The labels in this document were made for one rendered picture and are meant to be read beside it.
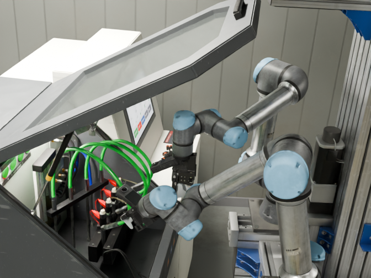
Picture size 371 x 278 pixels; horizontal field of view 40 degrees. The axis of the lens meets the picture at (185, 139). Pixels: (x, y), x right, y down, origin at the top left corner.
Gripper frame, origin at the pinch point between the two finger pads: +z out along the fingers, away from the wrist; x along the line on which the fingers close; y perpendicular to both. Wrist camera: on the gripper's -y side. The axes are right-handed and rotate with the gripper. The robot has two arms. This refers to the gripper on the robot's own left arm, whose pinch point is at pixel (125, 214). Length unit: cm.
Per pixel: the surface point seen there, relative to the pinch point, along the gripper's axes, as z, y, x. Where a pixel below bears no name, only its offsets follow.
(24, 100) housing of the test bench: 16, -59, 0
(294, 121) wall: 104, 21, 189
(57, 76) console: 24, -64, 21
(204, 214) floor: 172, 40, 121
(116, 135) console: 29, -30, 30
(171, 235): 26.5, 19.3, 22.0
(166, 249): 21.4, 21.9, 14.1
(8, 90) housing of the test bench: 25, -68, 1
